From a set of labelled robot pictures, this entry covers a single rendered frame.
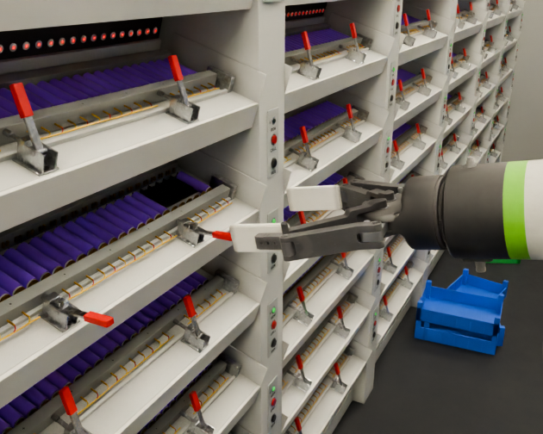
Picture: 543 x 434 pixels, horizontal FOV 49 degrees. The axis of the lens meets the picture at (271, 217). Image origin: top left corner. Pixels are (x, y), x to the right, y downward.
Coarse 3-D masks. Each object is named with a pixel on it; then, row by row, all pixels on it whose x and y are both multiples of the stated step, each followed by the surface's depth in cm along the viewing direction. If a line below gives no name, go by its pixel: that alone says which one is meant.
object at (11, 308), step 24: (216, 192) 103; (168, 216) 93; (192, 216) 98; (120, 240) 84; (144, 240) 87; (168, 240) 90; (72, 264) 77; (96, 264) 79; (48, 288) 72; (0, 312) 67; (24, 312) 70; (0, 336) 66
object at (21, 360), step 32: (192, 160) 110; (256, 192) 106; (64, 224) 88; (224, 224) 100; (160, 256) 88; (192, 256) 90; (96, 288) 78; (128, 288) 80; (160, 288) 86; (0, 352) 65; (32, 352) 66; (64, 352) 70; (0, 384) 62; (32, 384) 68
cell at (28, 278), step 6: (0, 258) 75; (6, 258) 75; (0, 264) 74; (6, 264) 74; (12, 264) 74; (6, 270) 74; (12, 270) 74; (18, 270) 74; (24, 270) 74; (12, 276) 73; (18, 276) 73; (24, 276) 73; (30, 276) 73; (24, 282) 73
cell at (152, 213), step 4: (128, 196) 95; (124, 200) 95; (128, 200) 94; (132, 200) 95; (136, 200) 95; (132, 204) 94; (136, 204) 94; (140, 204) 94; (144, 204) 94; (140, 208) 94; (144, 208) 94; (148, 208) 94; (152, 208) 94; (144, 212) 93; (148, 212) 93; (152, 212) 93; (156, 212) 93; (152, 216) 93; (156, 216) 93
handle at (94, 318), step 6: (66, 306) 70; (66, 312) 70; (72, 312) 69; (78, 312) 69; (84, 312) 69; (90, 312) 69; (84, 318) 68; (90, 318) 68; (96, 318) 68; (102, 318) 68; (108, 318) 67; (96, 324) 68; (102, 324) 67; (108, 324) 67
